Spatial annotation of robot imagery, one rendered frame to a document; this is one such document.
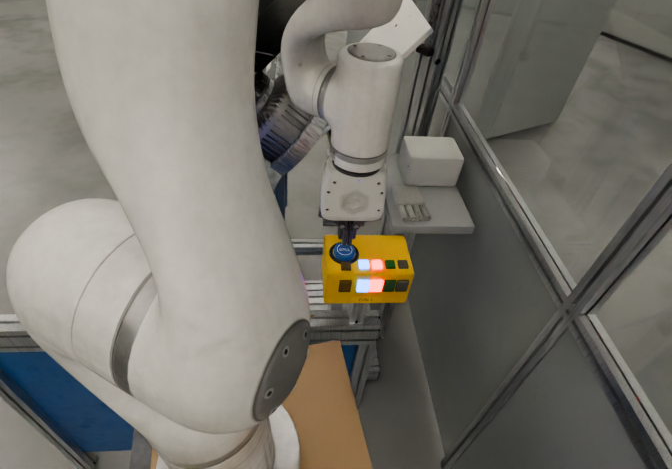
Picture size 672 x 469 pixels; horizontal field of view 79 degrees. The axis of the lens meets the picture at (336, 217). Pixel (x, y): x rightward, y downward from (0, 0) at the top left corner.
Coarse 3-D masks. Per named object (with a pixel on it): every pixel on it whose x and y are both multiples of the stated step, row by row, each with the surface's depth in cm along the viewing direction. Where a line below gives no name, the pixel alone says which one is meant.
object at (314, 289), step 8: (312, 288) 192; (320, 288) 192; (312, 296) 188; (320, 296) 189; (312, 304) 186; (320, 304) 187; (328, 304) 186; (344, 304) 186; (368, 304) 187; (376, 352) 170; (376, 360) 167; (376, 368) 165; (368, 376) 167; (376, 376) 167
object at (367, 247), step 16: (336, 240) 77; (352, 240) 78; (368, 240) 78; (384, 240) 78; (400, 240) 79; (368, 256) 75; (384, 256) 75; (400, 256) 76; (336, 272) 72; (352, 272) 72; (368, 272) 72; (384, 272) 72; (400, 272) 73; (336, 288) 74; (352, 288) 74
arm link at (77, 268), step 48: (48, 240) 28; (96, 240) 27; (48, 288) 26; (96, 288) 25; (48, 336) 27; (96, 336) 25; (96, 384) 33; (144, 432) 35; (192, 432) 35; (240, 432) 38
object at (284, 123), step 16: (272, 96) 97; (288, 96) 97; (272, 112) 96; (288, 112) 96; (304, 112) 99; (272, 128) 97; (288, 128) 96; (272, 144) 99; (288, 144) 98; (272, 160) 104
